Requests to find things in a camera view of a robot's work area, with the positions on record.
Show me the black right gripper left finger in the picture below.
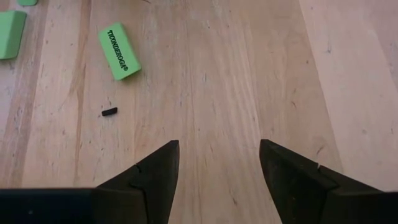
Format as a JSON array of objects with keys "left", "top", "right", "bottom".
[{"left": 93, "top": 139, "right": 180, "bottom": 224}]

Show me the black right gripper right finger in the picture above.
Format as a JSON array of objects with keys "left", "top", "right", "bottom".
[{"left": 259, "top": 139, "right": 398, "bottom": 224}]

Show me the small black rubber piece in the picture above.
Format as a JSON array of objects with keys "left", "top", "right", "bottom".
[{"left": 101, "top": 106, "right": 119, "bottom": 118}]

